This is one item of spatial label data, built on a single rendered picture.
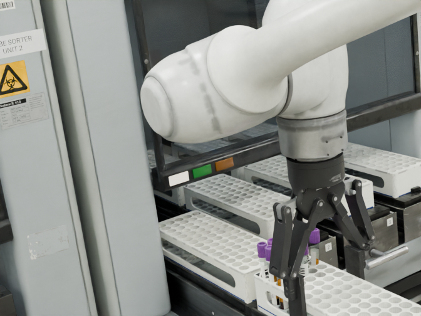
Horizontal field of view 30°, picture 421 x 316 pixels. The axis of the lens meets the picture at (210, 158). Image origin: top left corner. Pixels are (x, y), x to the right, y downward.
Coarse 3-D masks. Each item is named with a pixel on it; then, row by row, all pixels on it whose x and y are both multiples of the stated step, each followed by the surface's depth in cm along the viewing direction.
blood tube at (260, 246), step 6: (258, 246) 112; (264, 246) 112; (258, 252) 113; (264, 252) 113; (264, 258) 113; (264, 264) 113; (264, 270) 114; (264, 276) 114; (270, 294) 115; (270, 300) 115
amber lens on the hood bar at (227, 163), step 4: (224, 160) 133; (228, 160) 133; (232, 160) 134; (216, 164) 132; (220, 164) 132; (224, 164) 133; (228, 164) 133; (232, 164) 134; (216, 168) 132; (220, 168) 133; (224, 168) 133
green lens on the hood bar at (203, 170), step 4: (208, 164) 131; (196, 168) 130; (200, 168) 130; (204, 168) 131; (208, 168) 131; (192, 172) 130; (196, 172) 130; (200, 172) 131; (204, 172) 131; (208, 172) 131; (196, 176) 130; (200, 176) 131
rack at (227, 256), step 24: (192, 216) 144; (168, 240) 137; (192, 240) 133; (216, 240) 131; (240, 240) 131; (264, 240) 129; (192, 264) 136; (216, 264) 124; (240, 264) 122; (240, 288) 120
